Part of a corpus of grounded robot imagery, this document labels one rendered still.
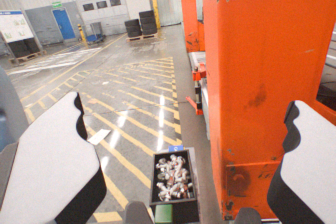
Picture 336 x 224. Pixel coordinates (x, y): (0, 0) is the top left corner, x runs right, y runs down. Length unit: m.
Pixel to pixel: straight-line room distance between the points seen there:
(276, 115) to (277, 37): 0.14
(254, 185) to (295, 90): 0.23
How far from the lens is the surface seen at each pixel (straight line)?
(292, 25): 0.31
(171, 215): 0.45
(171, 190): 0.60
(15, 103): 0.23
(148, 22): 8.10
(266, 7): 0.29
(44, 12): 15.12
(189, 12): 2.20
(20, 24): 9.36
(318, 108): 0.43
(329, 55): 0.96
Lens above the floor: 1.05
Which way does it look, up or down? 27 degrees down
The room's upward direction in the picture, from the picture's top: 10 degrees counter-clockwise
